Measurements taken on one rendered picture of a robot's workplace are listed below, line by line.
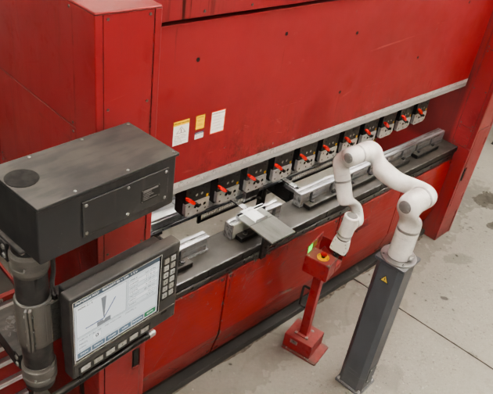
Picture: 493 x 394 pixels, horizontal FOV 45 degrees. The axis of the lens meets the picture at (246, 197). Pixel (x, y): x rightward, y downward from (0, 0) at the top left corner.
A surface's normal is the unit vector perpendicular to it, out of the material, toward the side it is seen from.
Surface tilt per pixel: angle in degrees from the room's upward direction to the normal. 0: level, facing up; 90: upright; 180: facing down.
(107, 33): 90
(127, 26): 90
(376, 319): 90
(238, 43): 90
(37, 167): 0
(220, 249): 0
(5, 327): 0
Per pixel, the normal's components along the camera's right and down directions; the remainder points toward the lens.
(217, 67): 0.68, 0.48
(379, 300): -0.68, 0.33
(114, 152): 0.14, -0.82
